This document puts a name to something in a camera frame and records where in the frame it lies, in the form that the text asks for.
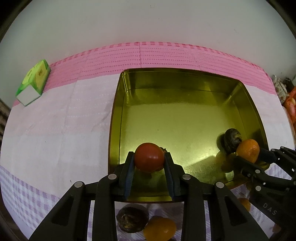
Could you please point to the floral ceramic pot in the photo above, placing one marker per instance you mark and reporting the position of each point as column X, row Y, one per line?
column 279, row 89

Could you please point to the orange plastic bag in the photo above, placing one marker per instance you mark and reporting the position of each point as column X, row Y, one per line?
column 291, row 102

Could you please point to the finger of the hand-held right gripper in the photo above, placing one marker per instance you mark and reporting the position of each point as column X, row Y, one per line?
column 245, row 165
column 268, row 155

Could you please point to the red cherry tomato with stem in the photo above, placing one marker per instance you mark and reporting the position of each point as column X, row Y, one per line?
column 148, row 157

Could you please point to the large orange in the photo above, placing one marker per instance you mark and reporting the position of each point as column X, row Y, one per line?
column 248, row 149
column 244, row 204

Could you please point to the pink purple checked tablecloth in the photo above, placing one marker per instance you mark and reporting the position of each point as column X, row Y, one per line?
column 57, row 139

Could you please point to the dark red tin box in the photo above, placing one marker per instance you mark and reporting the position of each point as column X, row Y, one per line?
column 173, row 115

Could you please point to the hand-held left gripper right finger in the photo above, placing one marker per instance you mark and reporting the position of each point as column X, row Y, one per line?
column 170, row 176

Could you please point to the small mandarin orange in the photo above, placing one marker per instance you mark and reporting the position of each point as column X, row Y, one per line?
column 159, row 229

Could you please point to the dark passion fruit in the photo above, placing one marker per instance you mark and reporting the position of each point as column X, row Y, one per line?
column 232, row 139
column 129, row 219

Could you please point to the bamboo print curtain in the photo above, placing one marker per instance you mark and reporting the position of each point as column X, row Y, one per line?
column 2, row 115

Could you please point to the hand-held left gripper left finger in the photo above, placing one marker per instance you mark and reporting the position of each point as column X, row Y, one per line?
column 129, row 176

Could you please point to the green tissue box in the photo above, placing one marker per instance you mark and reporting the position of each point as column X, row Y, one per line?
column 34, row 78

